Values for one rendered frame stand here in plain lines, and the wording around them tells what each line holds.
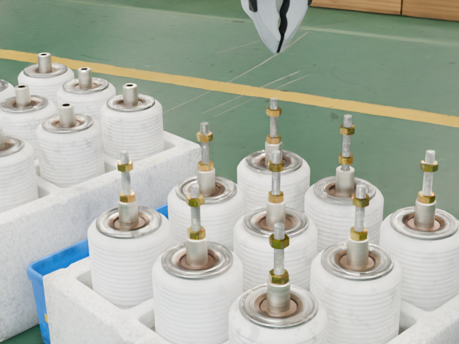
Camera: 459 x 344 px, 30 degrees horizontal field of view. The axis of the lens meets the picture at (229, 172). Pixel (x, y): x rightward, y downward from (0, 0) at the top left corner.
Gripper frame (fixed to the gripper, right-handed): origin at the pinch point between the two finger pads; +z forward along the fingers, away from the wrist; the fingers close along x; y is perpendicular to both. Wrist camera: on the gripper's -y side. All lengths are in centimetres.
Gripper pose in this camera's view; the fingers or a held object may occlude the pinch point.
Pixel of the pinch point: (280, 42)
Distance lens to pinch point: 88.8
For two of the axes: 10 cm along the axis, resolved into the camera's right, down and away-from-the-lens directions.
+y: -4.0, -3.8, 8.3
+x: -9.2, 1.8, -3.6
